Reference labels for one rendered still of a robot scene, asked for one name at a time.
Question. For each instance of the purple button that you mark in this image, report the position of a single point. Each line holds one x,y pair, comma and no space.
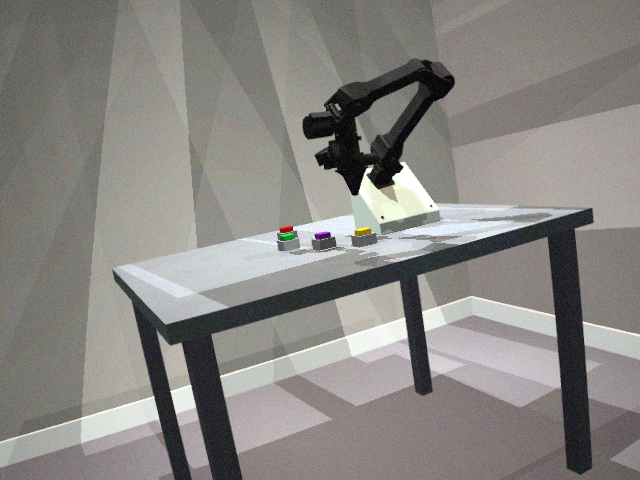
323,240

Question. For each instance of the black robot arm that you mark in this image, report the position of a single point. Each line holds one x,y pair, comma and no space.
435,81

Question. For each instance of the yellow button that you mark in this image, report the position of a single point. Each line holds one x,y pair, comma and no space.
363,236

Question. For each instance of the red button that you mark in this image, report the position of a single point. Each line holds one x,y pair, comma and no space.
287,230

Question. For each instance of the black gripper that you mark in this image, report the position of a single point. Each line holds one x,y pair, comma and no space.
353,166

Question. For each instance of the green button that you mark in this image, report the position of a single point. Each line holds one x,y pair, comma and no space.
288,242

